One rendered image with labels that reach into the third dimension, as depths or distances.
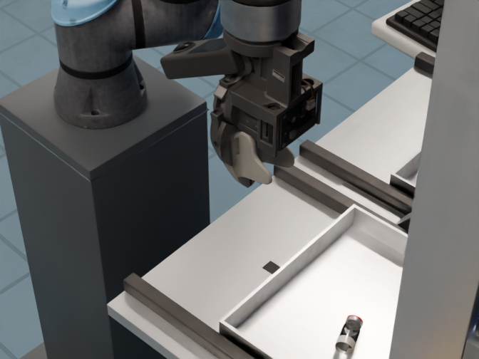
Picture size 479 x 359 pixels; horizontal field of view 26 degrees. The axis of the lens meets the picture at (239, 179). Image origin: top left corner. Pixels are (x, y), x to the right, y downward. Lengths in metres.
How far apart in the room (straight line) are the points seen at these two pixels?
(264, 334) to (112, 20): 0.57
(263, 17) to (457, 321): 0.32
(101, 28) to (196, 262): 0.43
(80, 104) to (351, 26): 1.77
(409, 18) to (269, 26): 0.93
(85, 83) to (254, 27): 0.73
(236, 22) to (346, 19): 2.40
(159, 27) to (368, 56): 1.66
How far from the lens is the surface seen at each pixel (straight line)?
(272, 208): 1.39
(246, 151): 1.05
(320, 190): 1.39
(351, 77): 3.09
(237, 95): 1.00
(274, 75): 0.97
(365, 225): 1.35
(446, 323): 0.83
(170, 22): 1.59
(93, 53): 1.60
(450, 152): 0.72
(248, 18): 0.94
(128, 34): 1.59
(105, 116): 1.65
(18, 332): 2.43
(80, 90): 1.65
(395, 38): 1.86
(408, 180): 1.44
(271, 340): 1.23
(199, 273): 1.31
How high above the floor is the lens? 1.85
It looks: 42 degrees down
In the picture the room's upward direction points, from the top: straight up
